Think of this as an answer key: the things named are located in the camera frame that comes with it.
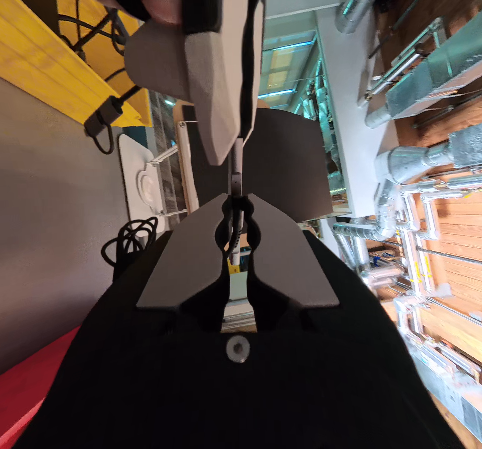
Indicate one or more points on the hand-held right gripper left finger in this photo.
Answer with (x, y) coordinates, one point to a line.
(177, 264)

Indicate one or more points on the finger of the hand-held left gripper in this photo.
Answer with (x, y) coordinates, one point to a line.
(222, 98)
(256, 61)

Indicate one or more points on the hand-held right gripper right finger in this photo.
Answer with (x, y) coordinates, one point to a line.
(293, 264)

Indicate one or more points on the silver usb hub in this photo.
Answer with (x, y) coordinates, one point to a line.
(103, 117)

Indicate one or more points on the yellow plastic bin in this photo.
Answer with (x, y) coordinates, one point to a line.
(37, 61)

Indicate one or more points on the red plastic bin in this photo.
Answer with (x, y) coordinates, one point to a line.
(22, 400)

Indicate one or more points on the window with white blind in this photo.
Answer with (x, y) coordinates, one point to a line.
(286, 68)

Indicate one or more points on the black backdrop board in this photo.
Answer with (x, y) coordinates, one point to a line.
(282, 162)

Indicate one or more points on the dark teal flat pad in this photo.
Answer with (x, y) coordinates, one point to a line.
(135, 132)

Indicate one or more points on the silver pipe cluster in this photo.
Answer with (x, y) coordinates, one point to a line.
(406, 193)

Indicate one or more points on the white clip rail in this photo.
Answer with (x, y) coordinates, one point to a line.
(186, 166)

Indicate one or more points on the round spiral air duct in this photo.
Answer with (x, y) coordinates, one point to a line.
(361, 0)

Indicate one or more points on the rectangular metal air duct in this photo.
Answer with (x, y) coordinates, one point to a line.
(467, 144)
(433, 72)

